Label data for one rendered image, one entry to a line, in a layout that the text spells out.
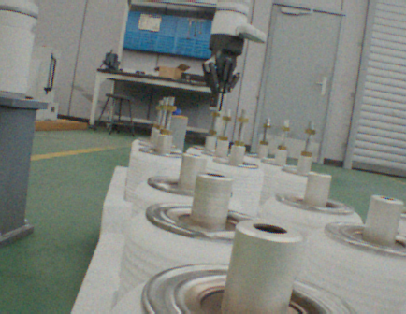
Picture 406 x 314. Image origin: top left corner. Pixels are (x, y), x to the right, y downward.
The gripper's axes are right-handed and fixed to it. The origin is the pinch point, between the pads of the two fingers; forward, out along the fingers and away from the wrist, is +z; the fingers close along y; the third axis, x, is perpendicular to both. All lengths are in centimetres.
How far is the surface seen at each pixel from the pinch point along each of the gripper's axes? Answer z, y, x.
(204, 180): 8, 56, 36
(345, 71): -94, -482, -116
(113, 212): 18.9, 35.0, 8.9
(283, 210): 11, 42, 36
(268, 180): 13.4, 5.0, 17.1
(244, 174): 11.3, 20.1, 20.0
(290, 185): 12.2, 13.5, 25.0
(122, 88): -22, -343, -384
